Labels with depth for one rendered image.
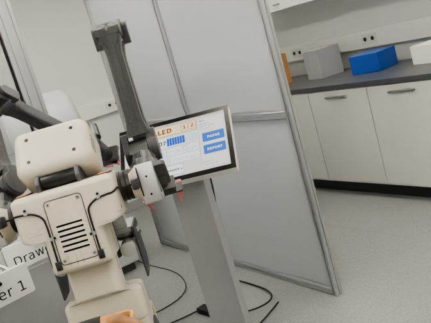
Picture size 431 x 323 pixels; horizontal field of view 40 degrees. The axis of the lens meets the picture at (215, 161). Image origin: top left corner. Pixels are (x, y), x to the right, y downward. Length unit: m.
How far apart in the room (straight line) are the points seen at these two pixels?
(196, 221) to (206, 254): 0.16
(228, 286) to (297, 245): 0.75
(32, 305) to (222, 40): 1.69
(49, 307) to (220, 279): 0.76
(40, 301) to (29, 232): 1.05
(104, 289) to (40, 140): 0.44
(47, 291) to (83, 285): 0.97
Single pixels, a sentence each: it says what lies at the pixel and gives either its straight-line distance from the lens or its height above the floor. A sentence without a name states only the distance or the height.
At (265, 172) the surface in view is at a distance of 3.35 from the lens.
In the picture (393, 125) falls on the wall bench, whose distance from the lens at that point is 4.33.
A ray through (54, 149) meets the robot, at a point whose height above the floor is 1.33.
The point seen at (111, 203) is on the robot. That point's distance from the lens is 1.56.
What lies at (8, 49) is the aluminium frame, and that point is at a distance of 2.58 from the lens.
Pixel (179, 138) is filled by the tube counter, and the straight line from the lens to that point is 2.59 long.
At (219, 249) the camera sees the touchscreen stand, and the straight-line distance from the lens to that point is 2.70.
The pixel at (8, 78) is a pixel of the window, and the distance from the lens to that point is 2.57.
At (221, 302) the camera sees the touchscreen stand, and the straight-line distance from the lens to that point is 2.81.
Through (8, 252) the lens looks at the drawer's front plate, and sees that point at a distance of 2.53.
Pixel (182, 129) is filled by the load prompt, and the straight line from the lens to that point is 2.61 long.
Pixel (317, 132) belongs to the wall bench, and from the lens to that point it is 4.89.
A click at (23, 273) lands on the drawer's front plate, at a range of 2.22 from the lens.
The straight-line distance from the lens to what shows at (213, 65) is 3.44.
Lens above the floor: 1.50
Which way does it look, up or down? 12 degrees down
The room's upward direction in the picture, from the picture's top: 16 degrees counter-clockwise
